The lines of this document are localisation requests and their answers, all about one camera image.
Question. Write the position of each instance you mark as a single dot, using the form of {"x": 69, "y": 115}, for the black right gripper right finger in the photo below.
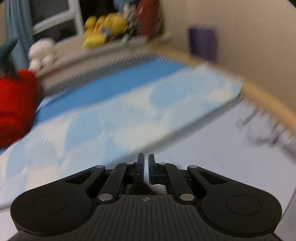
{"x": 186, "y": 186}

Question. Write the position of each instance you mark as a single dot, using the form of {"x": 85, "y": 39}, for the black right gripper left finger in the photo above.
{"x": 105, "y": 186}

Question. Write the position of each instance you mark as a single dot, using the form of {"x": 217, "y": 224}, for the grey patterned bed sheet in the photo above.
{"x": 244, "y": 144}

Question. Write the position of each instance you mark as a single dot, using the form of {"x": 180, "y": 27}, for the red folded blanket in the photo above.
{"x": 18, "y": 105}

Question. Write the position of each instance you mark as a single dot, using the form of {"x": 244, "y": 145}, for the purple cup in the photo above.
{"x": 203, "y": 42}

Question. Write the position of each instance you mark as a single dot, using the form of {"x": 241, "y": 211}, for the white plush toy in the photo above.
{"x": 41, "y": 54}

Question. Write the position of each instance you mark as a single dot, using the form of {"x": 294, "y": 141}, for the yellow plush toy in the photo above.
{"x": 106, "y": 27}

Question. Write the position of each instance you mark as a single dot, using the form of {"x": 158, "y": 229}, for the dark red plush toy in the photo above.
{"x": 150, "y": 16}

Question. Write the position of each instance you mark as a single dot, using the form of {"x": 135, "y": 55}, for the blue curtain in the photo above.
{"x": 19, "y": 26}

